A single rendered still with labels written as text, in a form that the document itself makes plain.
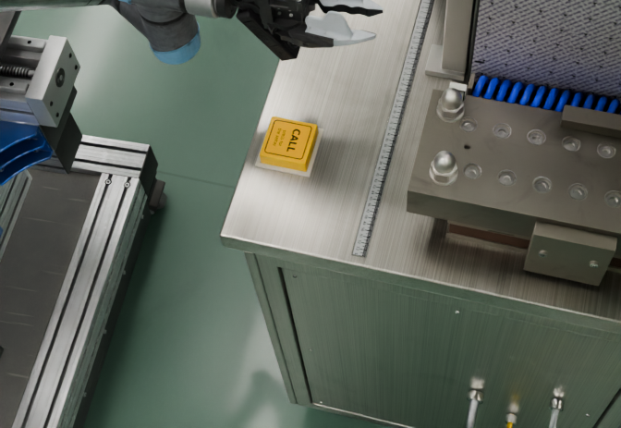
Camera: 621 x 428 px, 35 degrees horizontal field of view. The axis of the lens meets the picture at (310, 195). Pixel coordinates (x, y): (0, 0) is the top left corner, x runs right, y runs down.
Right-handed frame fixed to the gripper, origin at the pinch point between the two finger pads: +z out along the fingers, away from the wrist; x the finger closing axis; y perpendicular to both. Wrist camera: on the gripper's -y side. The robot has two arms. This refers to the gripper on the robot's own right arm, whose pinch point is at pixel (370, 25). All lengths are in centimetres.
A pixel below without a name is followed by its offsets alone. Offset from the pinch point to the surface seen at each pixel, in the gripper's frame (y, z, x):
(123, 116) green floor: -109, -78, 40
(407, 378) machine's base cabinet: -65, 12, -26
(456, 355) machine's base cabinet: -47, 19, -26
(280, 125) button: -16.5, -11.7, -8.0
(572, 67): -1.2, 26.8, -0.4
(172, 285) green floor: -109, -49, -3
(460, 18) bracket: -5.3, 11.0, 7.7
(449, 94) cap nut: -1.6, 12.3, -7.5
